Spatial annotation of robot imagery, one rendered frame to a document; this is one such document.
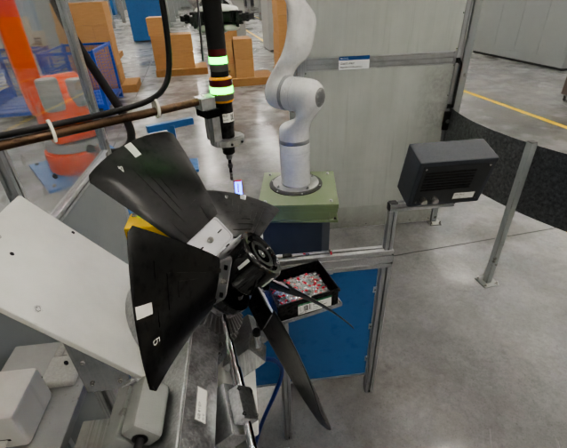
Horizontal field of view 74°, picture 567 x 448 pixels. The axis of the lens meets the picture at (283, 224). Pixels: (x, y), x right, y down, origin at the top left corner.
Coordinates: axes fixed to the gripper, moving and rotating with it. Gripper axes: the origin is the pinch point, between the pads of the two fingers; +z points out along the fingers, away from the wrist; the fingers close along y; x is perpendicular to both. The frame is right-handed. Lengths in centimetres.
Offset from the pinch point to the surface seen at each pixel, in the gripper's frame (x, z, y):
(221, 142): -19.9, 21.8, 0.5
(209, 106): -12.7, 22.0, 2.0
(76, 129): -11.9, 34.5, 21.1
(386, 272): -90, -17, -54
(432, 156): -41, -14, -62
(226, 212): -45.7, 4.4, 2.8
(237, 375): -55, 48, 1
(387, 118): -75, -161, -104
